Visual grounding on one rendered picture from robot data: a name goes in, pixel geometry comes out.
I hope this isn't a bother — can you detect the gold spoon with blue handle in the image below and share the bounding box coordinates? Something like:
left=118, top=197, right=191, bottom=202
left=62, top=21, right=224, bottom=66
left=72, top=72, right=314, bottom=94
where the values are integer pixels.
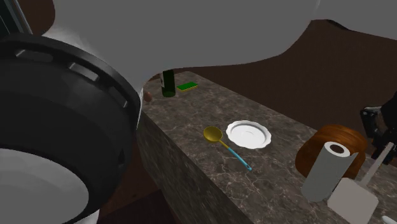
left=203, top=125, right=253, bottom=172

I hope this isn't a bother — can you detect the white plate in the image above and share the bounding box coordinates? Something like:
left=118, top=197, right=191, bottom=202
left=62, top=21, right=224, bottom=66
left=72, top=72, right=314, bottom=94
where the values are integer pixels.
left=225, top=120, right=272, bottom=150

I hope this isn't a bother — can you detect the green and yellow sponge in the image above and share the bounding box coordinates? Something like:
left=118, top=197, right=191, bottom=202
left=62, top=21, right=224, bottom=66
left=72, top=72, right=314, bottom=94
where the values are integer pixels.
left=176, top=81, right=199, bottom=92

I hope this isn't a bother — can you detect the dark green bottle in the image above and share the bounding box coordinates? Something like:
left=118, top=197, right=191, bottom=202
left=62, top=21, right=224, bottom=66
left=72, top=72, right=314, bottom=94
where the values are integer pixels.
left=160, top=69, right=177, bottom=98

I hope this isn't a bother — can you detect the grey spatula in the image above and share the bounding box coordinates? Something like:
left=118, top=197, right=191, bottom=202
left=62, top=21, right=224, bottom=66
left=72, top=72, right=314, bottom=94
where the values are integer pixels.
left=327, top=142, right=394, bottom=224

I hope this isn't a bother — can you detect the grey paper towel roll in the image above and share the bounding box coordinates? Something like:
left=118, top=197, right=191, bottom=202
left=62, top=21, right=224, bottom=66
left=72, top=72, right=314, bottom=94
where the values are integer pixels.
left=300, top=141, right=359, bottom=203

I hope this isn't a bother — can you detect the brown wooden round container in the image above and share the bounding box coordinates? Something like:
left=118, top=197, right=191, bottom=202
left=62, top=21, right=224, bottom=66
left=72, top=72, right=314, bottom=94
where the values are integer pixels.
left=295, top=124, right=368, bottom=179

